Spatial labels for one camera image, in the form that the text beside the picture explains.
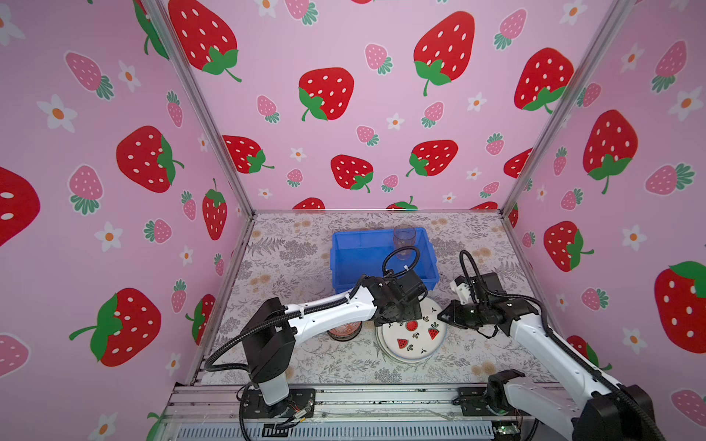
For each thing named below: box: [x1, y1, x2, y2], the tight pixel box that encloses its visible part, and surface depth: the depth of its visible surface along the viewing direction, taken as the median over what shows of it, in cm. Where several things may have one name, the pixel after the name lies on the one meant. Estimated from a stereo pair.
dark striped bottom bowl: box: [326, 320, 364, 342], surface depth 81 cm
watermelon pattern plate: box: [375, 297, 448, 363], surface depth 82 cm
